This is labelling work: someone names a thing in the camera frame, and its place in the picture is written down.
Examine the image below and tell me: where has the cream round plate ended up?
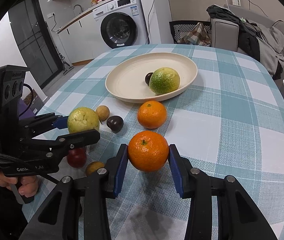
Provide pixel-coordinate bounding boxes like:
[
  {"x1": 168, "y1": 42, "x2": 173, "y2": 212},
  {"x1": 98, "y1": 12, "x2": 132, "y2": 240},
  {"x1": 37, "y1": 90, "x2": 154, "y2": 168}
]
[{"x1": 105, "y1": 52, "x2": 198, "y2": 103}]

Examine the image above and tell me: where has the dark clothes pile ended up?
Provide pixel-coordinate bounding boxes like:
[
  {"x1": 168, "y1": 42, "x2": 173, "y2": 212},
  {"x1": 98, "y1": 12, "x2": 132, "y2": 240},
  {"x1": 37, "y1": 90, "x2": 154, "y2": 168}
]
[{"x1": 207, "y1": 5, "x2": 283, "y2": 80}]

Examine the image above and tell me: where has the brown longan fruit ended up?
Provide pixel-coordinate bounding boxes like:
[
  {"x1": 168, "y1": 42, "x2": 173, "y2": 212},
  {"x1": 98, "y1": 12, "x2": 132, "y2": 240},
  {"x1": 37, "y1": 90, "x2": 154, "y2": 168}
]
[{"x1": 95, "y1": 105, "x2": 110, "y2": 122}]

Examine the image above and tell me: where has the red tomato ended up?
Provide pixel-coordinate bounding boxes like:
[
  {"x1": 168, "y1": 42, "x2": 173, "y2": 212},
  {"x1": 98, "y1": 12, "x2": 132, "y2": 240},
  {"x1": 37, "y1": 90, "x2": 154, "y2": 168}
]
[{"x1": 66, "y1": 148, "x2": 87, "y2": 168}]

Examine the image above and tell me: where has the black glass door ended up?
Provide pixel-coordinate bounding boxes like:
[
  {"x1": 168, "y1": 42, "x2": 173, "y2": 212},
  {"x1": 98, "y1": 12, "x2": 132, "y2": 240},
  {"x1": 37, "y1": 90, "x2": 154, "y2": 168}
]
[{"x1": 8, "y1": 0, "x2": 62, "y2": 88}]

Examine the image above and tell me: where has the black patterned chair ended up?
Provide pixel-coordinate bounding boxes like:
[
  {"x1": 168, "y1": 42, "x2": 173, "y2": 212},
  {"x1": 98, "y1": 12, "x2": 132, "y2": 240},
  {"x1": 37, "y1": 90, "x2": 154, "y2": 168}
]
[{"x1": 169, "y1": 20, "x2": 211, "y2": 44}]

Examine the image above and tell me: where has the large green yellow citrus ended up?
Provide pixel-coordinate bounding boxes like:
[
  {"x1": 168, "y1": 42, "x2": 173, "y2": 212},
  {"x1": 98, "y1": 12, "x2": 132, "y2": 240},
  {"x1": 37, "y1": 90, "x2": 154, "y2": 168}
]
[{"x1": 149, "y1": 67, "x2": 180, "y2": 95}]

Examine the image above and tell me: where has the grey sofa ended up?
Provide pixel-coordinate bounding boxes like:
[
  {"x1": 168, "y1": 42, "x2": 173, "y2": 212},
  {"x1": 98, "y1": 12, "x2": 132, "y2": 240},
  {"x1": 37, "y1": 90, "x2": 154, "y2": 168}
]
[{"x1": 207, "y1": 5, "x2": 284, "y2": 82}]

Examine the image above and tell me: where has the orange mandarin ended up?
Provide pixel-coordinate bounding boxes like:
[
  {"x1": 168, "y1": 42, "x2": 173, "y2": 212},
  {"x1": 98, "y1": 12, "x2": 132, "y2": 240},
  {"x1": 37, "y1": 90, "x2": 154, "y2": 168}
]
[
  {"x1": 128, "y1": 131, "x2": 169, "y2": 172},
  {"x1": 137, "y1": 101, "x2": 167, "y2": 129}
]

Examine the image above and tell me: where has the teal checked tablecloth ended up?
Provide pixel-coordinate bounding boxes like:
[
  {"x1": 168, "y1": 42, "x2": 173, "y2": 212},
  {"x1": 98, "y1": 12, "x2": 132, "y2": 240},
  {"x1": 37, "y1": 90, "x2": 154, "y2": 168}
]
[{"x1": 21, "y1": 43, "x2": 284, "y2": 240}]

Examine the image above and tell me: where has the dark purple plum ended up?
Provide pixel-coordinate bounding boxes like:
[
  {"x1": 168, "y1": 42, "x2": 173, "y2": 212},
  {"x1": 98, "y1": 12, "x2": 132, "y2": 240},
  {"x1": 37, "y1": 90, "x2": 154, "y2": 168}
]
[
  {"x1": 145, "y1": 72, "x2": 153, "y2": 85},
  {"x1": 107, "y1": 115, "x2": 124, "y2": 133}
]

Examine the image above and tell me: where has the pale green guava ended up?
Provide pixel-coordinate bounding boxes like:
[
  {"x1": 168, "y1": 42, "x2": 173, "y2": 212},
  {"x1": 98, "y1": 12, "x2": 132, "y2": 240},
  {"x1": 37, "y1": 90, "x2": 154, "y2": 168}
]
[{"x1": 67, "y1": 107, "x2": 100, "y2": 133}]

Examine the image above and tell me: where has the yellow brown small fruit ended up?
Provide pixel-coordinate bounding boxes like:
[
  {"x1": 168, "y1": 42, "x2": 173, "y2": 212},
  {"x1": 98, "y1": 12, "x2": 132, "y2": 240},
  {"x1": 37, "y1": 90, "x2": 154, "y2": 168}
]
[{"x1": 85, "y1": 161, "x2": 105, "y2": 176}]

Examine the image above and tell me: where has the orange mandarin front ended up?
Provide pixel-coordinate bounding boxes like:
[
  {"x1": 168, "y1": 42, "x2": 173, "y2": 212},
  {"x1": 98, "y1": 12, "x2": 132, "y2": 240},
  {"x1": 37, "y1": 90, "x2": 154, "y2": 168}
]
[{"x1": 128, "y1": 131, "x2": 169, "y2": 172}]

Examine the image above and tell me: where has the white washing machine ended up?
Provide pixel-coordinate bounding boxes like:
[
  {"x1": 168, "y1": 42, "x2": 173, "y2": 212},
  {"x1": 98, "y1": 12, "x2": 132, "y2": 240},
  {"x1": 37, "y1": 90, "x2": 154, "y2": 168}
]
[{"x1": 93, "y1": 0, "x2": 148, "y2": 49}]

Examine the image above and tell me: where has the left hand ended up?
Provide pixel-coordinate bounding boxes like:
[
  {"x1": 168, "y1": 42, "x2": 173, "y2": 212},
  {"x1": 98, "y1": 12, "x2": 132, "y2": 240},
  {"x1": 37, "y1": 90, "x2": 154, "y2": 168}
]
[{"x1": 0, "y1": 173, "x2": 39, "y2": 198}]

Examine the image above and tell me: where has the black camera module left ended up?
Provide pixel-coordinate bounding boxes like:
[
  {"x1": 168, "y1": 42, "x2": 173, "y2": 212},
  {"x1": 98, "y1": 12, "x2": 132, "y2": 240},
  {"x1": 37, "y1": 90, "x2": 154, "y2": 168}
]
[{"x1": 0, "y1": 65, "x2": 30, "y2": 141}]

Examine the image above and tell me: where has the plaid cloth on chair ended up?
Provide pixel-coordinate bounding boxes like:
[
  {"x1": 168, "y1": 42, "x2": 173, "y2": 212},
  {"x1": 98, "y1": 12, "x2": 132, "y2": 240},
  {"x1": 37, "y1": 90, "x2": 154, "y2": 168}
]
[{"x1": 177, "y1": 22, "x2": 211, "y2": 47}]

